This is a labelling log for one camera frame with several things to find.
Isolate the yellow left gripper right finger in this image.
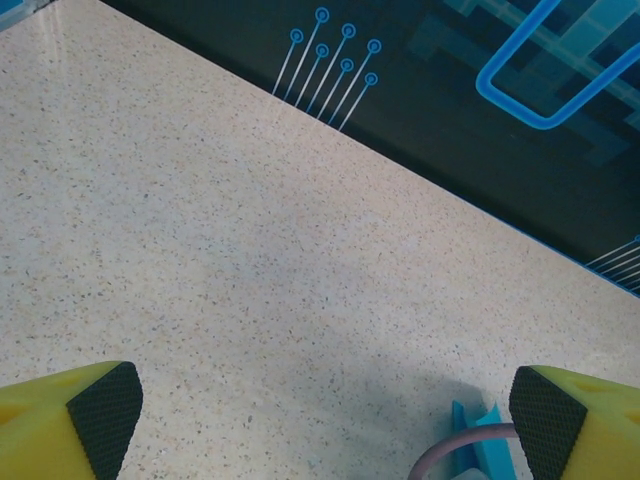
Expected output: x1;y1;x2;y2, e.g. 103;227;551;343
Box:
507;364;640;480

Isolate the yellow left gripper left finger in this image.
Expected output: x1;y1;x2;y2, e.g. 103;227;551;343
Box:
0;360;144;480

